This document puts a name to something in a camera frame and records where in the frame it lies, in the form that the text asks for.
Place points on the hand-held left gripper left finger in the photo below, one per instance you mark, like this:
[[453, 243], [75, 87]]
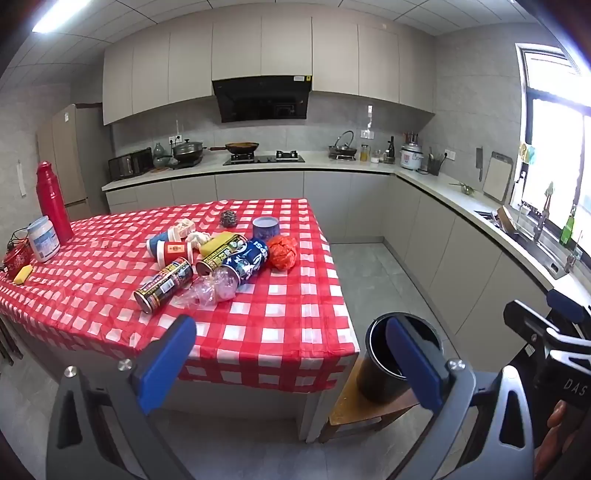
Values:
[[168, 364]]

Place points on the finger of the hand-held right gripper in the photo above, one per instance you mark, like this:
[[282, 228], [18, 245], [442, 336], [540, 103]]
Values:
[[531, 321], [570, 307]]

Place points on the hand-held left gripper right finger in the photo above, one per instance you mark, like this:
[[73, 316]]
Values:
[[413, 364]]

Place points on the black bucket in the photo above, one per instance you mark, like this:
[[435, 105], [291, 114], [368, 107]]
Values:
[[374, 378]]

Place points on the red white paper cup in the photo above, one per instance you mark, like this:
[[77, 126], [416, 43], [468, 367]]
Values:
[[175, 253]]

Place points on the blue white paper cup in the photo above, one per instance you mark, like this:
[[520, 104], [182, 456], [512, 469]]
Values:
[[154, 243]]

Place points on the blue white can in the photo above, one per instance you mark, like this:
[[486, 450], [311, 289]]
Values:
[[244, 261]]

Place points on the red white carton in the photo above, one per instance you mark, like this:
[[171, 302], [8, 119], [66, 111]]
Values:
[[182, 228]]

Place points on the steel wool scrubber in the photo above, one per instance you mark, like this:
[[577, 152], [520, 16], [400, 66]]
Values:
[[228, 218]]

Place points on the orange plastic bag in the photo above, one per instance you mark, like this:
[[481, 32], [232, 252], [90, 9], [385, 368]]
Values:
[[282, 253]]

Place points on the person's right hand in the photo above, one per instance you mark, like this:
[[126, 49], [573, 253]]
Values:
[[556, 457]]

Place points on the kitchen sink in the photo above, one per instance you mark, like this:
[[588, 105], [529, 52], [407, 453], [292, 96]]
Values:
[[540, 256]]

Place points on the wooden stool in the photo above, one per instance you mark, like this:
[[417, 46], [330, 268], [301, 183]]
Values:
[[351, 410]]

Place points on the green bottle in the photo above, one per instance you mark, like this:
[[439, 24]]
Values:
[[568, 228]]

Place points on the metal faucet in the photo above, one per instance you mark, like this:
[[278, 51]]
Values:
[[542, 217]]

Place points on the wooden board in sink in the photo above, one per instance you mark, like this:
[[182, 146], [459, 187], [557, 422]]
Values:
[[507, 219]]

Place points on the red checkered tablecloth table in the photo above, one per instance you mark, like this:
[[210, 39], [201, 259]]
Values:
[[277, 314]]

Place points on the cutting board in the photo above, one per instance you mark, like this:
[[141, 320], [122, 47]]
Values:
[[496, 177]]

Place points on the green vegetable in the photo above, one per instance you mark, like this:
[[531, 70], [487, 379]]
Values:
[[464, 188]]

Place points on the cleaver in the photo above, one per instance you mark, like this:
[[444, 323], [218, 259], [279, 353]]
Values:
[[479, 161]]

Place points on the window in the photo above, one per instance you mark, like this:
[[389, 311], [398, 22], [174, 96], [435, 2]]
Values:
[[554, 138]]

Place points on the yellow sponge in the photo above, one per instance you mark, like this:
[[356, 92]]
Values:
[[23, 274]]

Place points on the grey base cabinets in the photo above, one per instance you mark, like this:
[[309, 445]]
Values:
[[351, 203]]

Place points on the white jar blue label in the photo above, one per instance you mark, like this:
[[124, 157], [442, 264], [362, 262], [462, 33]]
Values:
[[42, 240]]

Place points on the black utensil holder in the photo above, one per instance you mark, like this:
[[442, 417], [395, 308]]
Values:
[[434, 166]]

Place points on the red metal tin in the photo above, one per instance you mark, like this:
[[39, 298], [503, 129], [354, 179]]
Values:
[[16, 263]]

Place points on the red thermos flask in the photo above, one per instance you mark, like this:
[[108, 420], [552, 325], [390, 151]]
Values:
[[53, 203]]

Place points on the white rice cooker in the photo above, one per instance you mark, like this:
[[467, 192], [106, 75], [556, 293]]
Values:
[[411, 158]]

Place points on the black toaster oven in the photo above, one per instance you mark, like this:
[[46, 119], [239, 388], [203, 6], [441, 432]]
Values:
[[129, 164]]

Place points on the green ceramic jar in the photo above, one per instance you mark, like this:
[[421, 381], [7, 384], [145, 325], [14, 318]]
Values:
[[161, 157]]

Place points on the dark glass bottle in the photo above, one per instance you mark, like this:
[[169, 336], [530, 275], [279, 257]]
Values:
[[391, 152]]

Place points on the black wok with lid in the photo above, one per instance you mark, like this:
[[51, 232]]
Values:
[[188, 151]]

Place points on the yellow oil bottle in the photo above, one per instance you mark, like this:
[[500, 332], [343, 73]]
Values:
[[365, 153]]

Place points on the black gas stove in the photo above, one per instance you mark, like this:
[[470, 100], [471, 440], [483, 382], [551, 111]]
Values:
[[263, 159]]

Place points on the frying pan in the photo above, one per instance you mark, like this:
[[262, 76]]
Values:
[[242, 147]]

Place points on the beige fridge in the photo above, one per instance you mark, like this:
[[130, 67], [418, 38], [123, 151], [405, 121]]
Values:
[[69, 157]]

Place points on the white paper sheet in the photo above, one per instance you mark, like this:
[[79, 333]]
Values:
[[21, 177]]

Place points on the black range hood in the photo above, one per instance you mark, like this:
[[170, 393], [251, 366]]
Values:
[[261, 99]]

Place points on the beige upper cabinets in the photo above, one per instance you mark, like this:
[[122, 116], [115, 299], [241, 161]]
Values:
[[277, 50]]

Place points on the ceiling light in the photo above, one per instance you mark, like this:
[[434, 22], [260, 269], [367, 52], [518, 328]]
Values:
[[64, 16]]

